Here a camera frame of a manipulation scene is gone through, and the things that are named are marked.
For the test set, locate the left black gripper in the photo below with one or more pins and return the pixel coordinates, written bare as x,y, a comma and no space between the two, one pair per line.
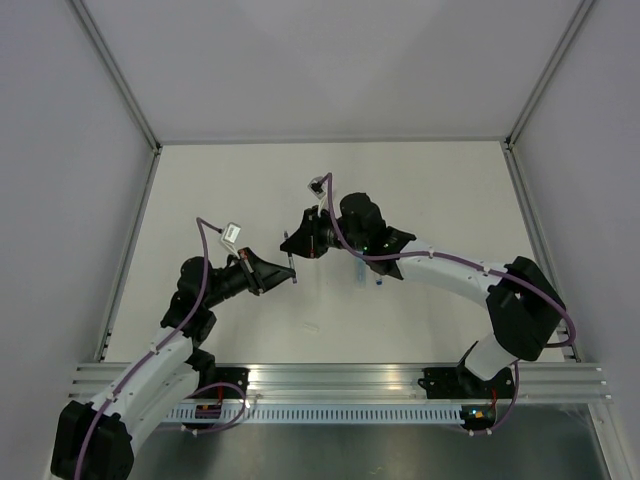
260,275

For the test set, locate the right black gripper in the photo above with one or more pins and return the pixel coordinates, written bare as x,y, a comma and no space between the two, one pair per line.
306,240

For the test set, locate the small purple pen refill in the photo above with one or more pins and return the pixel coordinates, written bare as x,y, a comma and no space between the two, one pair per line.
290,259

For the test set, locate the light blue highlighter pen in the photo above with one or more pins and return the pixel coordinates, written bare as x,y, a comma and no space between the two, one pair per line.
360,274

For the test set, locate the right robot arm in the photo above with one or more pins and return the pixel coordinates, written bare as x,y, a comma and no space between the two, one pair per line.
523,307

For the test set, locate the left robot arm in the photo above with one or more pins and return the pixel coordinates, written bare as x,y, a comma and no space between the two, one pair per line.
100,438

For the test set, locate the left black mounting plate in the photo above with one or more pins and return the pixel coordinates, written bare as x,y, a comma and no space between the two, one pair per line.
222,383

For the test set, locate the black mounting plate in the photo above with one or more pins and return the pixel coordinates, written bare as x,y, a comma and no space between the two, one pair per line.
452,383
222,383

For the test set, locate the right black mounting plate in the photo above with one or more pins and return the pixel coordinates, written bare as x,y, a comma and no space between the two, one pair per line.
452,383

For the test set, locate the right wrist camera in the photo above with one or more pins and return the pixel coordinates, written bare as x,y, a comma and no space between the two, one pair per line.
318,187

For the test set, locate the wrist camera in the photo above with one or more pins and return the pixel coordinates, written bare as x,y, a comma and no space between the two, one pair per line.
318,187
229,236

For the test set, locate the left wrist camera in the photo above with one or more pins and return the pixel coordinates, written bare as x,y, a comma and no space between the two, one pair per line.
229,236

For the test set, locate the white slotted cable duct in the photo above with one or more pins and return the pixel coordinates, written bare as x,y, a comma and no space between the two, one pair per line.
208,415

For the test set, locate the left aluminium frame post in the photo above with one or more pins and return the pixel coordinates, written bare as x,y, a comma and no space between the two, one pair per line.
107,59

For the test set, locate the aluminium frame post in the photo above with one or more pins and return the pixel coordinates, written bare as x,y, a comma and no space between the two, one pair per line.
107,59
568,37

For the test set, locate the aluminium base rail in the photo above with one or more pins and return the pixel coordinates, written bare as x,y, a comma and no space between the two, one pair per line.
540,383

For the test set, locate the right aluminium frame post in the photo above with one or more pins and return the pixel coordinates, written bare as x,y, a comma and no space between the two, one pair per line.
568,37

